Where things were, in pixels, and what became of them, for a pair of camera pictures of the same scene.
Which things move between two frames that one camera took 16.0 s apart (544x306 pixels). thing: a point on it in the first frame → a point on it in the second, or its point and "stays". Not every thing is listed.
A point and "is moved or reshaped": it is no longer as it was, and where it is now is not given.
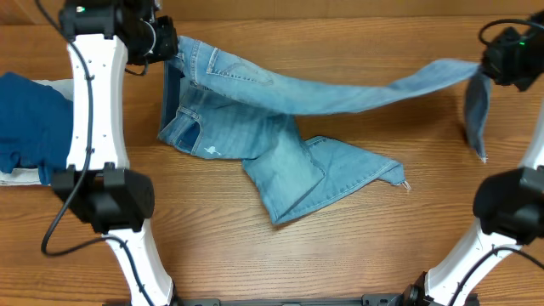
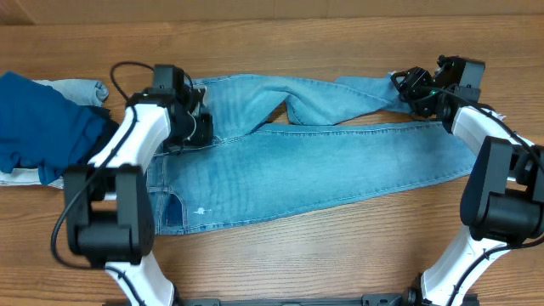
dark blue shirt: (36, 126) stays
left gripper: (170, 48) → (204, 134)
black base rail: (366, 300) stays
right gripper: (490, 59) → (412, 85)
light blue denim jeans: (225, 103) is moved or reshaped
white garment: (20, 177) stays
